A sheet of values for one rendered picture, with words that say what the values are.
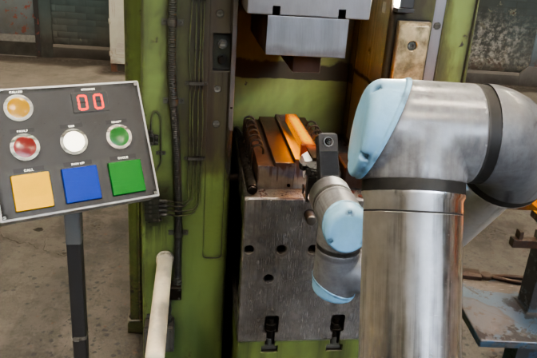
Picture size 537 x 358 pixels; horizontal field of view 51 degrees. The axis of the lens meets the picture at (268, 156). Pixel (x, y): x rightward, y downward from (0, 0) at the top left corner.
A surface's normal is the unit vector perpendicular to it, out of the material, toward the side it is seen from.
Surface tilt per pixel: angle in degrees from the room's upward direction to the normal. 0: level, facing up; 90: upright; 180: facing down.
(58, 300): 0
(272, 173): 90
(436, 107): 48
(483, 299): 0
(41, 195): 60
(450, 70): 90
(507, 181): 129
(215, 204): 90
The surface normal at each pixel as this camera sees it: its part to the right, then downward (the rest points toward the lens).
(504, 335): 0.07, -0.94
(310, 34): 0.11, 0.35
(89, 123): 0.49, -0.18
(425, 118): 0.05, -0.22
